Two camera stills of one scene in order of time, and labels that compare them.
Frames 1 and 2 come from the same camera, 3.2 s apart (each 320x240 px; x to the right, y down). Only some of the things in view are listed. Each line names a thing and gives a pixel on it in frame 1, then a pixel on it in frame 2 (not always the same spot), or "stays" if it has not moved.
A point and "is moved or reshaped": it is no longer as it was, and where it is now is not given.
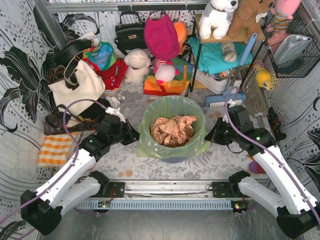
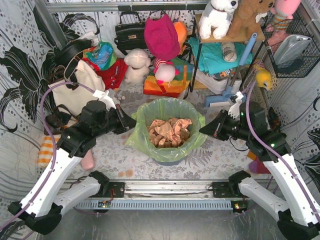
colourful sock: x=255 y=167 stays
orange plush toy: x=182 y=31 stays
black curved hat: x=63 y=53 stays
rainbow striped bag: x=179 y=83 stays
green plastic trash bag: x=169 y=106 is moved or reshaped
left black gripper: x=130 y=134 → x=122 y=120
